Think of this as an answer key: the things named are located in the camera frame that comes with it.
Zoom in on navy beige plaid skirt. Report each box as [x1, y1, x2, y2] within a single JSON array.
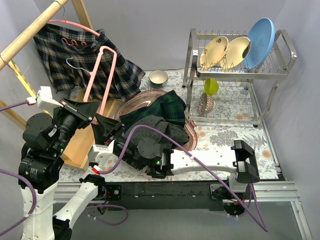
[[32, 23, 146, 101]]

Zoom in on cream grey bowl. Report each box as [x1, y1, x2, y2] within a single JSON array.
[[148, 70, 168, 89]]

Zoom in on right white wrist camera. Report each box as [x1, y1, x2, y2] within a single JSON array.
[[87, 141, 114, 175]]

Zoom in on wooden clothes rack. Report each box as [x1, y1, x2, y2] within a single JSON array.
[[0, 0, 117, 171]]

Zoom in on green plaid skirt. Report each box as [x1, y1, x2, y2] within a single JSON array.
[[119, 90, 186, 129]]

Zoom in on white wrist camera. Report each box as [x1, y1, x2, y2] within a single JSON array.
[[26, 86, 63, 112], [87, 141, 114, 175]]

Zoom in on patterned bowl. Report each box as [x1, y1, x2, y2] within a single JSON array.
[[197, 92, 216, 115]]

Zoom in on yellow hanger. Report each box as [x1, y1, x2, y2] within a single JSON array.
[[8, 60, 37, 98]]

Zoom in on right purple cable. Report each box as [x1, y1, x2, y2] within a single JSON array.
[[96, 124, 269, 233]]

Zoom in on cream plate right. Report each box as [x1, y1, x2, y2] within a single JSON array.
[[219, 36, 251, 69]]

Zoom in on grey dotted skirt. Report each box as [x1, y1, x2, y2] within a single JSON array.
[[124, 115, 190, 149]]

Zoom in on pink transparent basin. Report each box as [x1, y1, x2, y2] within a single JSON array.
[[113, 89, 198, 151]]

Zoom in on cream plate left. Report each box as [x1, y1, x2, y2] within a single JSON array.
[[200, 36, 229, 69]]

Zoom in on blue plate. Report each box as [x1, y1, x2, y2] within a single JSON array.
[[243, 17, 276, 70]]

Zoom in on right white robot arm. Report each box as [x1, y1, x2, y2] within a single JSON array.
[[87, 114, 261, 199]]

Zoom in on floral table mat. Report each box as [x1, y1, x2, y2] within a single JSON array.
[[54, 69, 280, 181]]

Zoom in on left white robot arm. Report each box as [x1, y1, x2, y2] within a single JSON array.
[[18, 98, 107, 240]]

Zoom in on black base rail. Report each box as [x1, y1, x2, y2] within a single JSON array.
[[84, 180, 256, 216]]

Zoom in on pink hanger with grey skirt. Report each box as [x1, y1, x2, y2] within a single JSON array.
[[66, 46, 118, 125]]

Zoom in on cream plate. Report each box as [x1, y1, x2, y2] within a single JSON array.
[[219, 36, 251, 69], [200, 36, 229, 69]]

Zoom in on pink hanger with plaid skirt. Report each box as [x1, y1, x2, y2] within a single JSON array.
[[48, 19, 101, 47]]

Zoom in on green bowl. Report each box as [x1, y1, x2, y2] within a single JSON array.
[[204, 78, 219, 96]]

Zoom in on steel dish rack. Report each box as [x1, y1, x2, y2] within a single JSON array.
[[182, 28, 297, 128]]

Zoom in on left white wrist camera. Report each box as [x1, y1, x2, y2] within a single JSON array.
[[26, 86, 63, 112]]

